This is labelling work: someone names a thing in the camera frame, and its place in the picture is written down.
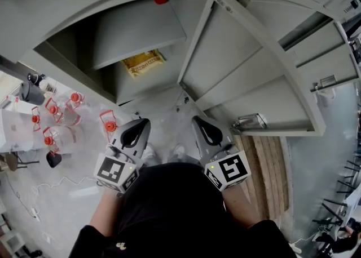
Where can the yellow packet item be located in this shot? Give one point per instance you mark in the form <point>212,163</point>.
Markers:
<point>142,64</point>

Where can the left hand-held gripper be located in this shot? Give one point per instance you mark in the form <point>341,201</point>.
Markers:
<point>115,166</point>

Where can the black kettle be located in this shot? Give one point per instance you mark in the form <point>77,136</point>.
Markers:
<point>31,95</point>

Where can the wooden pallet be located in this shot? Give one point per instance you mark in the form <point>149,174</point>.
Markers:
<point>265,172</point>

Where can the brown stool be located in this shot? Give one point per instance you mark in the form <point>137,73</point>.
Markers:
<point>12,161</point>

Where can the white box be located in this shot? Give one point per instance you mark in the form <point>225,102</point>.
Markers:
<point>15,130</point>

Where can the person's left shoe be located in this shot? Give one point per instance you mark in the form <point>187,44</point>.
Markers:
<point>149,154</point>

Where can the clear water jug red cap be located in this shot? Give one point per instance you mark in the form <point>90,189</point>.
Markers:
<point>57,138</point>
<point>108,126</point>
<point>55,111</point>
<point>35,119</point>
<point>75,102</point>

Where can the grey locker shelf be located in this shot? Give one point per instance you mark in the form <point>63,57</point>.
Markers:
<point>138,34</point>

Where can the metal door latch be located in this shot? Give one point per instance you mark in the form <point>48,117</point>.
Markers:
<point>251,121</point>
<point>327,82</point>

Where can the person's right forearm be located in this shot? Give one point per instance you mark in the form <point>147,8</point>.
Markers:
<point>239,206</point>

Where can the person's shoe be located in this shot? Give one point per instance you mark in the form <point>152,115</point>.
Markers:
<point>149,154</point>
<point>178,153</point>

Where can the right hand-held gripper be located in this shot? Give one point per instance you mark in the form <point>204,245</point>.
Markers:
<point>225,166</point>

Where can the person's left forearm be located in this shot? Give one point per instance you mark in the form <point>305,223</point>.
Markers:
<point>105,211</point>

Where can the grey locker door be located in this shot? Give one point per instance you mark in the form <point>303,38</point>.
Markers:
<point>225,62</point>

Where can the black bag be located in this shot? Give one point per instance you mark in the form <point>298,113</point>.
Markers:
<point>53,159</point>

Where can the person's right shoe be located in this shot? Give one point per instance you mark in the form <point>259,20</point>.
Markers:
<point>178,153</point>

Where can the person's black clothing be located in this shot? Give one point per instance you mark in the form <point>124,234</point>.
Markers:
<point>175,211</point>

